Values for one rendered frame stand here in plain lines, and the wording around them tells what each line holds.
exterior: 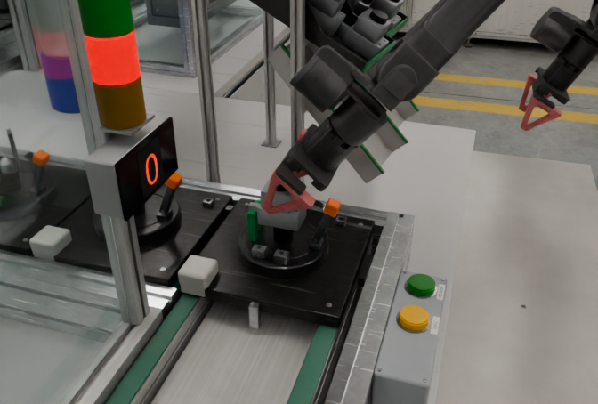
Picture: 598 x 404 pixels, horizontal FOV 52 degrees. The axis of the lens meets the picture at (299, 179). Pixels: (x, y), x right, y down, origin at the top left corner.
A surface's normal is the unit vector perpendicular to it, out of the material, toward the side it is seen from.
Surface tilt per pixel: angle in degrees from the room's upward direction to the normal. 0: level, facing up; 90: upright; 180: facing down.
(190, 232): 0
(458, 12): 72
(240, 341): 0
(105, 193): 90
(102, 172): 90
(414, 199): 0
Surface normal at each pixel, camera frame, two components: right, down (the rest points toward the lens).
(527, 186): 0.00, -0.86
